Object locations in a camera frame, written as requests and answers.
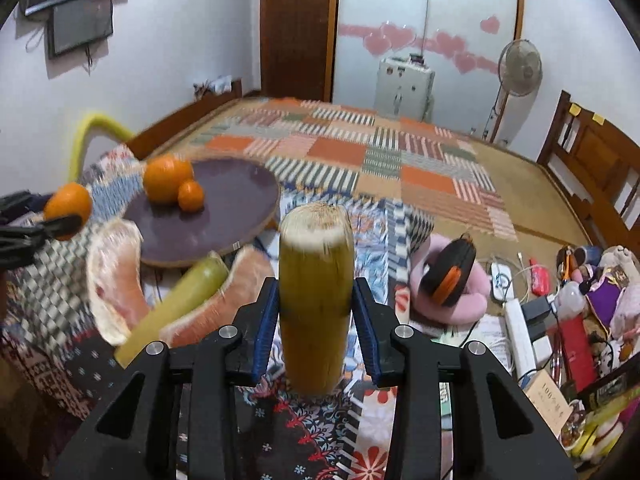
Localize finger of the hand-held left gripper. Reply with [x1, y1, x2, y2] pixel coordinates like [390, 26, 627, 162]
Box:
[0, 213, 84, 271]
[0, 191, 48, 225]

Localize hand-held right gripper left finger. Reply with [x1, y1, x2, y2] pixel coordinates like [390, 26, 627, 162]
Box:
[50, 277, 280, 480]

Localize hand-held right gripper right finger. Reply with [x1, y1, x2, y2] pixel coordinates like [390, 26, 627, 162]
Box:
[351, 277, 578, 480]

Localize medium orange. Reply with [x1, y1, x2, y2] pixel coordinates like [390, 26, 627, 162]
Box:
[43, 182, 94, 241]

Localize thick green sugarcane piece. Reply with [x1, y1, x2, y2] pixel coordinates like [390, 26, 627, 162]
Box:
[278, 203, 355, 395]

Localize round dark purple tray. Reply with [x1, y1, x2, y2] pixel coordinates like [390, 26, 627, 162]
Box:
[122, 158, 281, 267]

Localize peeled pomelo piece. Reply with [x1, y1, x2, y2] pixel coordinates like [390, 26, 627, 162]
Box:
[86, 218, 151, 346]
[159, 246, 276, 349]

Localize floral patchwork quilt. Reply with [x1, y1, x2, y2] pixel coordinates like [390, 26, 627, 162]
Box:
[0, 142, 437, 480]

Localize thin green sugarcane piece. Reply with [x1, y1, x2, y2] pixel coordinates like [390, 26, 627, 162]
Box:
[114, 252, 230, 369]

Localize black and orange headphones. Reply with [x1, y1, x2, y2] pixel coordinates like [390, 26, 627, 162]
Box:
[421, 236, 478, 306]

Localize yellow-green foam tube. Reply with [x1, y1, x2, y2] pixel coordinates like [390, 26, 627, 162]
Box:
[67, 113, 135, 184]

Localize pink round cushion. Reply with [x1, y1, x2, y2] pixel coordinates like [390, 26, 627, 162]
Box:
[409, 233, 492, 324]

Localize large orange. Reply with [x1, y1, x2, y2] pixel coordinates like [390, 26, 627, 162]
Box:
[143, 155, 195, 205]

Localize small orange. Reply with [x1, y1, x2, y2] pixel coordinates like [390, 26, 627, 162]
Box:
[177, 180, 206, 212]

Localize white power strip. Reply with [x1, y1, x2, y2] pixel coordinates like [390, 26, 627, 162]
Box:
[503, 298, 539, 380]

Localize orange checkered bed blanket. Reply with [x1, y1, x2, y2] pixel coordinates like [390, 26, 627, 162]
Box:
[189, 97, 519, 242]

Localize red snack packet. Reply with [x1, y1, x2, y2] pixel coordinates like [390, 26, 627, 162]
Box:
[530, 264, 551, 297]

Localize tan cardboard box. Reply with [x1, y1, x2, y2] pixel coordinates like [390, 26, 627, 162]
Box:
[524, 369, 574, 437]

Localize tall red box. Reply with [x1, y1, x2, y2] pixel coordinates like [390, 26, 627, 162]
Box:
[556, 316, 599, 395]

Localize pile of stuffed toys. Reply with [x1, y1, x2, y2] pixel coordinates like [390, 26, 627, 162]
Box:
[557, 244, 640, 376]

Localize white boxy appliance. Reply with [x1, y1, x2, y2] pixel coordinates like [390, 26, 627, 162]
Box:
[375, 54, 435, 122]

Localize wooden chair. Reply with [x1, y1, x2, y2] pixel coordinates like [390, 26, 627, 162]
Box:
[537, 90, 640, 262]

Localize brown wooden door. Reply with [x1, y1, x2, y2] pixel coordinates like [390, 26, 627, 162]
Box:
[259, 0, 342, 104]

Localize white standing fan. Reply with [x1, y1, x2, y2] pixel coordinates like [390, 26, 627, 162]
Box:
[487, 38, 544, 144]

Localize white charger with cable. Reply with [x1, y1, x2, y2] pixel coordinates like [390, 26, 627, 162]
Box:
[489, 259, 513, 304]

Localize wooden bed side rail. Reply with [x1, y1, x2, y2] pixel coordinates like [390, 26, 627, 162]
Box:
[125, 78, 262, 161]

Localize dark framed wall panel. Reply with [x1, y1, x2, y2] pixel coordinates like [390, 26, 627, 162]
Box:
[47, 0, 115, 59]

